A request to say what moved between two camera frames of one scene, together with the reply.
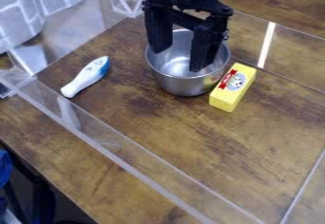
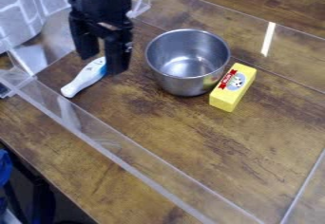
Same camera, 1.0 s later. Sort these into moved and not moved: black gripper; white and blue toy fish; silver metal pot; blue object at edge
Moved: black gripper
Not moved: blue object at edge; white and blue toy fish; silver metal pot
